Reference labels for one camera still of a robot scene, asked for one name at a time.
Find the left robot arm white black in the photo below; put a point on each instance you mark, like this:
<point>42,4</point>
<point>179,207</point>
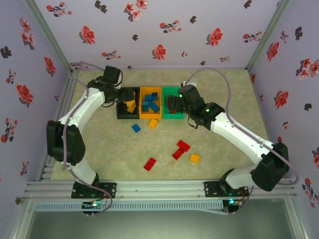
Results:
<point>84,107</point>

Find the green plastic container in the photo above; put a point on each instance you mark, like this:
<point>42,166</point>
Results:
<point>174,116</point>

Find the black plastic container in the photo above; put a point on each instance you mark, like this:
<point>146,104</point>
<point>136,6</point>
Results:
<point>122,114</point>

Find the orange plastic container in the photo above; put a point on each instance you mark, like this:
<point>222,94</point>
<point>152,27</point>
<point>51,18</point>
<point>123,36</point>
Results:
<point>150,116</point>

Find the small circuit board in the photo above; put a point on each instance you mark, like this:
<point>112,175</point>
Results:
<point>93,204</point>
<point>234,203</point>

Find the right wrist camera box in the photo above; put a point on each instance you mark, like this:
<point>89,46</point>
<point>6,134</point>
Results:
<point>190,83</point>

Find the aluminium side rail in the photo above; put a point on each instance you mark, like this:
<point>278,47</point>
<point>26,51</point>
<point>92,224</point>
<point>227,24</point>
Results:
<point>63,104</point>

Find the aluminium corner post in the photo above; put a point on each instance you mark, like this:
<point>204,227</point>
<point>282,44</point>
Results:
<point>50,37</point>
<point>266,37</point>

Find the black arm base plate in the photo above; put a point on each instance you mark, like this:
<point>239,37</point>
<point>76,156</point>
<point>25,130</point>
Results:
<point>109,190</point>
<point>211,189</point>

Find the aluminium mounting rail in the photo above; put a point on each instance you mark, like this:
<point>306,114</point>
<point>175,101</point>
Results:
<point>159,189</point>

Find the aluminium lower frame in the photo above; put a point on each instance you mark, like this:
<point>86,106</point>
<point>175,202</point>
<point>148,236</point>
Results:
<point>21,221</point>

